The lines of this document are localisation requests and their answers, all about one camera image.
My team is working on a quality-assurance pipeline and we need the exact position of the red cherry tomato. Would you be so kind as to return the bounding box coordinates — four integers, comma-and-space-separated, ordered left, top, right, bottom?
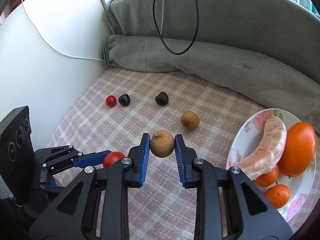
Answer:
105, 95, 117, 107
103, 151, 125, 167

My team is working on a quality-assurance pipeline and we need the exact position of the small mandarin orange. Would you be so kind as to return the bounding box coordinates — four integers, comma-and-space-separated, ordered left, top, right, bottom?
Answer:
253, 165, 279, 187

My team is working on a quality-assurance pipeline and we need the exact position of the mandarin orange with stem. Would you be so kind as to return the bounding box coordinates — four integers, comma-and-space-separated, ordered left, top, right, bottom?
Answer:
264, 184, 291, 209

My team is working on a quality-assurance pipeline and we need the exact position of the peeled pomelo segment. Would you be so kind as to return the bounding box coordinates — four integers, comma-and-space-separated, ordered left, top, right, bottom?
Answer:
235, 116, 287, 180

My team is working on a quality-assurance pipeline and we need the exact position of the brown longan fruit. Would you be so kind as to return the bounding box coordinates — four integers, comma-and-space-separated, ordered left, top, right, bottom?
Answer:
181, 112, 200, 131
150, 130, 175, 158

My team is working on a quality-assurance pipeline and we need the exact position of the large orange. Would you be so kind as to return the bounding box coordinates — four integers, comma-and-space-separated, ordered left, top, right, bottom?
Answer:
278, 122, 317, 177

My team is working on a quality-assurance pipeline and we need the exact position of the pink plaid tablecloth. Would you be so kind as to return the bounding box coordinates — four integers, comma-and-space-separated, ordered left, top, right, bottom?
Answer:
46, 67, 320, 240

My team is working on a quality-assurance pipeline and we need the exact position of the floral white plate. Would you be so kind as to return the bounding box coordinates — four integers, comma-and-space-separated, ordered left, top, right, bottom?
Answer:
226, 108, 316, 222

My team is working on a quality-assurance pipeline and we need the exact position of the grey folded blanket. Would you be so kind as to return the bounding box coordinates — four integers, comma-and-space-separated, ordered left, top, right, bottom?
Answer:
103, 0, 319, 129

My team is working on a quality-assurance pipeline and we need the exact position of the white cable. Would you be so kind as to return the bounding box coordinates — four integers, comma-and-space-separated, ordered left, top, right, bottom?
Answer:
21, 0, 104, 62

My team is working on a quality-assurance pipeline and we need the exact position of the black cable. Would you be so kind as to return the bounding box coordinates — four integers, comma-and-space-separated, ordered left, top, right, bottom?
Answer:
125, 0, 200, 55

